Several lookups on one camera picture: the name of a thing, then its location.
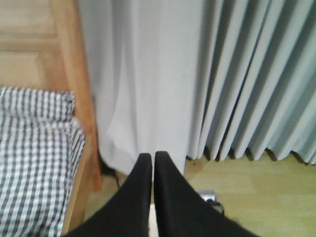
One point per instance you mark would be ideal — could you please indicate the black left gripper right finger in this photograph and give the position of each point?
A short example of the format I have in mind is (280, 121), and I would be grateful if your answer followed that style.
(181, 211)

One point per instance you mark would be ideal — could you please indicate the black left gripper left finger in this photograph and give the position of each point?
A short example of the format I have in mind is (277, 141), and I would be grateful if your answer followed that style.
(126, 214)

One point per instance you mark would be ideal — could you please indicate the white plastic trash bin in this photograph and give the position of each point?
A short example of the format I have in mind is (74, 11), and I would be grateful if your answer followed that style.
(153, 227)

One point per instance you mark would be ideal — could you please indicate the white floor power strip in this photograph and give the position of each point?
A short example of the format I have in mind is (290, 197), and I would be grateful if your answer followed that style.
(211, 198)

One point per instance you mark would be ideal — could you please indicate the checkered bed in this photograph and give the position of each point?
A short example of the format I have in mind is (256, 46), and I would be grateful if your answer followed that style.
(48, 154)

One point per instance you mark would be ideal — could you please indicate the light blue curtain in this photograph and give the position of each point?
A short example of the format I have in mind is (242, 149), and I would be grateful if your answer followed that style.
(188, 76)

